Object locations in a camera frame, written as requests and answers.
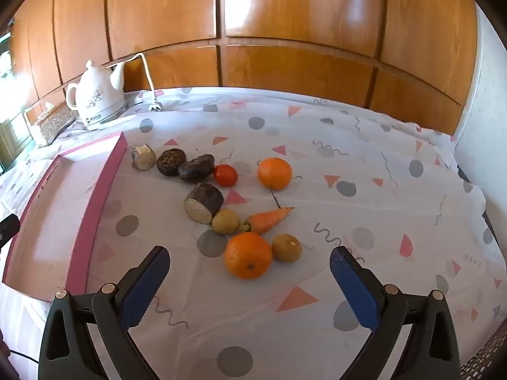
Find white patterned tablecloth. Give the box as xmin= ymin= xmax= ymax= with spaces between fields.
xmin=0 ymin=87 xmax=505 ymax=380

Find red tomato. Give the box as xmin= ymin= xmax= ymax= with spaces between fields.
xmin=213 ymin=163 xmax=239 ymax=187

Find orange carrot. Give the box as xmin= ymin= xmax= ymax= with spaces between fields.
xmin=240 ymin=206 xmax=296 ymax=235

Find white ceramic electric kettle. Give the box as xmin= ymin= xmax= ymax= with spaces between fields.
xmin=65 ymin=59 xmax=128 ymax=131

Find pink shallow box tray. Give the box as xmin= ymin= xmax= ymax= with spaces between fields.
xmin=2 ymin=131 xmax=128 ymax=302

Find glittery silver tissue box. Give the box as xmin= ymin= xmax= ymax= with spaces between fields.
xmin=23 ymin=102 xmax=80 ymax=147

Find brown kiwi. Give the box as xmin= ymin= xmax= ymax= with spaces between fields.
xmin=211 ymin=208 xmax=241 ymax=235

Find white power cord with plug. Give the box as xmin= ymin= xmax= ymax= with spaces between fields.
xmin=107 ymin=52 xmax=164 ymax=112

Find small yellow fruit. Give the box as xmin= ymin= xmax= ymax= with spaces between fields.
xmin=272 ymin=233 xmax=303 ymax=263

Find orange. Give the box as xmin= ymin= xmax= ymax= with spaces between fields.
xmin=257 ymin=157 xmax=293 ymax=191
xmin=224 ymin=231 xmax=273 ymax=280

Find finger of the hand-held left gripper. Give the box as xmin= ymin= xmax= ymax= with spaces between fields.
xmin=0 ymin=214 xmax=20 ymax=246

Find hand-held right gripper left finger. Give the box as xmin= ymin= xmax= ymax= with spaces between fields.
xmin=37 ymin=245 xmax=172 ymax=380

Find woven wicker chair seat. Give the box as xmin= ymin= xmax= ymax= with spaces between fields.
xmin=459 ymin=330 xmax=507 ymax=380

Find wooden panelled wardrobe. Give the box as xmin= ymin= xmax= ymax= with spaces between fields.
xmin=8 ymin=0 xmax=480 ymax=135

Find black cable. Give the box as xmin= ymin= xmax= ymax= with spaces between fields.
xmin=8 ymin=349 xmax=40 ymax=364

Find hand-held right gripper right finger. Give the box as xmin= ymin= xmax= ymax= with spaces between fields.
xmin=330 ymin=245 xmax=462 ymax=380

